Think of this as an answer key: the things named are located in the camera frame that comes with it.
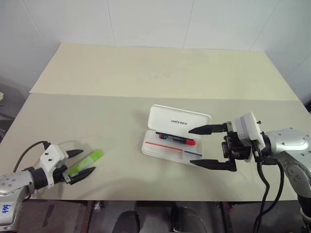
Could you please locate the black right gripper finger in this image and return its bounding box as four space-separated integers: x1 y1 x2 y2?
190 159 238 173
188 122 229 135

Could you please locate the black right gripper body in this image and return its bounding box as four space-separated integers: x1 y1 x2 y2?
221 120 251 166

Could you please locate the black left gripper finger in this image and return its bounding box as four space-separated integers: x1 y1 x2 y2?
69 166 96 186
66 149 85 160

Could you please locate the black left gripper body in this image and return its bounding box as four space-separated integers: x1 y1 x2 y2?
52 164 73 186

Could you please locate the green marker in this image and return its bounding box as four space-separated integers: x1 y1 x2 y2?
67 149 104 177

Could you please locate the red marker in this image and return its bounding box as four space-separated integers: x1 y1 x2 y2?
155 132 196 147

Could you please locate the white pencil case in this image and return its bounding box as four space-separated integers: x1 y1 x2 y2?
140 104 211 166

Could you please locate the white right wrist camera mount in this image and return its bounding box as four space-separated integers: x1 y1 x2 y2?
234 111 265 163

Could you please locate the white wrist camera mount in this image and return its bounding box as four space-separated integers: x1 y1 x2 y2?
234 111 265 163
39 144 69 189

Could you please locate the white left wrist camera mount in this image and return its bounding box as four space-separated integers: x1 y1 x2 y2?
39 144 69 189

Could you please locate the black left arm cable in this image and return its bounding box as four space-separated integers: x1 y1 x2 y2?
13 141 51 172

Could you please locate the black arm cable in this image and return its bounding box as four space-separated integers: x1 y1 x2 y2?
13 141 51 172
252 140 285 233

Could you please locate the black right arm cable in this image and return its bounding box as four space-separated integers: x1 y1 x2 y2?
252 140 285 233

